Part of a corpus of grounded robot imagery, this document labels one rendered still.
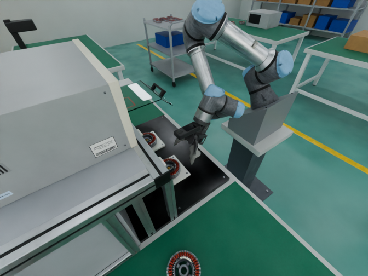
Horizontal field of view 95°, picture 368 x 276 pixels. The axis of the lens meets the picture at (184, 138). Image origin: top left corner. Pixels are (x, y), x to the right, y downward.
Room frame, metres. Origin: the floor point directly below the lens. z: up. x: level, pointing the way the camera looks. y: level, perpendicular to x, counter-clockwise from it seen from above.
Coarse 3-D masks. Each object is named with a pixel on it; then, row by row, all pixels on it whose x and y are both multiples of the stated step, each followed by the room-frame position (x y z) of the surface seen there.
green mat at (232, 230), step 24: (240, 192) 0.39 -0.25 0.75; (192, 216) 0.28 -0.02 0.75; (216, 216) 0.28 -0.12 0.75; (240, 216) 0.28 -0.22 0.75; (264, 216) 0.27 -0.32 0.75; (168, 240) 0.20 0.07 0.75; (192, 240) 0.20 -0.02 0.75; (216, 240) 0.19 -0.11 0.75; (240, 240) 0.19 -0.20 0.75; (264, 240) 0.19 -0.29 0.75; (288, 240) 0.18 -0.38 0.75; (144, 264) 0.13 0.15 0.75; (216, 264) 0.12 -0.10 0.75; (240, 264) 0.12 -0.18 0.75; (264, 264) 0.11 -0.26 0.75; (288, 264) 0.11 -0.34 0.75; (312, 264) 0.11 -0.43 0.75
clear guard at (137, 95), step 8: (120, 88) 0.82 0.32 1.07; (128, 88) 0.82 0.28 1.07; (136, 88) 0.81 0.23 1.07; (144, 88) 0.81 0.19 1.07; (128, 96) 0.73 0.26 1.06; (136, 96) 0.73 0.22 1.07; (144, 96) 0.73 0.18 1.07; (152, 96) 0.72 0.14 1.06; (160, 96) 0.75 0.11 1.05; (128, 104) 0.66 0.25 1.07; (136, 104) 0.66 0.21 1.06; (144, 104) 0.66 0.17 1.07
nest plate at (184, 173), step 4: (172, 156) 0.59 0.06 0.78; (180, 164) 0.53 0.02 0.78; (184, 168) 0.51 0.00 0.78; (180, 172) 0.48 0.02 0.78; (184, 172) 0.48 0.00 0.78; (188, 172) 0.48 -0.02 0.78; (180, 176) 0.46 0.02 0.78; (184, 176) 0.46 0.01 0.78; (176, 180) 0.44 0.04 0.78; (180, 180) 0.44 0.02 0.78
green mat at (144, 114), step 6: (138, 108) 1.10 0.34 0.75; (144, 108) 1.10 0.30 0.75; (150, 108) 1.10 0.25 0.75; (156, 108) 1.09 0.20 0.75; (132, 114) 1.03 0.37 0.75; (138, 114) 1.02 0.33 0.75; (144, 114) 1.02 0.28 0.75; (150, 114) 1.02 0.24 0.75; (156, 114) 1.01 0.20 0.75; (162, 114) 1.01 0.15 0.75; (132, 120) 0.95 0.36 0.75; (138, 120) 0.95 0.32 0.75; (144, 120) 0.95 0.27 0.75
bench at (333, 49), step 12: (312, 48) 2.35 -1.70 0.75; (324, 48) 2.33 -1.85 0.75; (336, 48) 2.32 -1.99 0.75; (336, 60) 2.04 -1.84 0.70; (348, 60) 1.95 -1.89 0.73; (360, 60) 1.90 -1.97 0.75; (300, 72) 2.34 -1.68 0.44; (300, 84) 2.44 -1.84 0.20; (312, 96) 2.10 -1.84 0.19; (348, 108) 1.77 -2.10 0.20
